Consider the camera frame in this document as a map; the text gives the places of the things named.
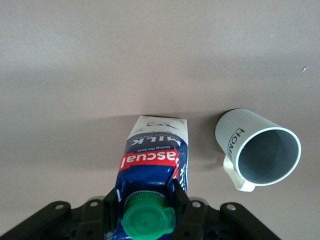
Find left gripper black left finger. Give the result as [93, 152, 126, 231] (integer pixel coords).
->
[74, 181, 124, 240]

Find grey ribbed HOME mug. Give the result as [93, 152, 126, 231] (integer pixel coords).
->
[214, 107, 302, 193]

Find blue white milk carton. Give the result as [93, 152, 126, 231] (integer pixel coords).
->
[106, 114, 189, 240]

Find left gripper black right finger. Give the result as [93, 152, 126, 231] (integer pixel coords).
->
[170, 183, 216, 240]

